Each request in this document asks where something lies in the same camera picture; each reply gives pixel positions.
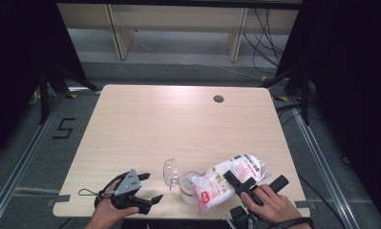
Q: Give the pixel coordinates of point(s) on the person's left hand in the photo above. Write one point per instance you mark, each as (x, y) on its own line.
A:
(106, 210)

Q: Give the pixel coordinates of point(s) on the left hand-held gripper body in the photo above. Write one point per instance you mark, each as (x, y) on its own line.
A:
(128, 183)

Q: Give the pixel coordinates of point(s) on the black curtain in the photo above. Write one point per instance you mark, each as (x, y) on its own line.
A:
(19, 63)
(353, 79)

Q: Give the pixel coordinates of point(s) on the grey table grommet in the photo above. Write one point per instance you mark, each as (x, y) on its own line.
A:
(218, 99)

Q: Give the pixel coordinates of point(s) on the clear glass jar with lid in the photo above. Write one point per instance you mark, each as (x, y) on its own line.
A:
(171, 173)

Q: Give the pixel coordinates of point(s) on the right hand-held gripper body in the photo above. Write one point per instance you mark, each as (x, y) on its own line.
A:
(240, 219)

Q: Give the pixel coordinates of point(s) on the person's right hand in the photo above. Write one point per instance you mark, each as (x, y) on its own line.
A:
(274, 206)

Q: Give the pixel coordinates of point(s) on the metal floor rail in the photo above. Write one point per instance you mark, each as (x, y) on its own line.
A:
(22, 156)
(321, 168)

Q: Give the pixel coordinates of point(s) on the red and white pouch bag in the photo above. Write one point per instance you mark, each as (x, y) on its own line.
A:
(216, 181)

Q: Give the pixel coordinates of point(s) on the black frame beam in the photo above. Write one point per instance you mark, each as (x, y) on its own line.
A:
(178, 4)

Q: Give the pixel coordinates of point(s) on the black metal stand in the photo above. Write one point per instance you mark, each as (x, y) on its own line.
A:
(45, 95)
(304, 95)

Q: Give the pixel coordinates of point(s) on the beige wooden shelf unit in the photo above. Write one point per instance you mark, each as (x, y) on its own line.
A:
(178, 17)

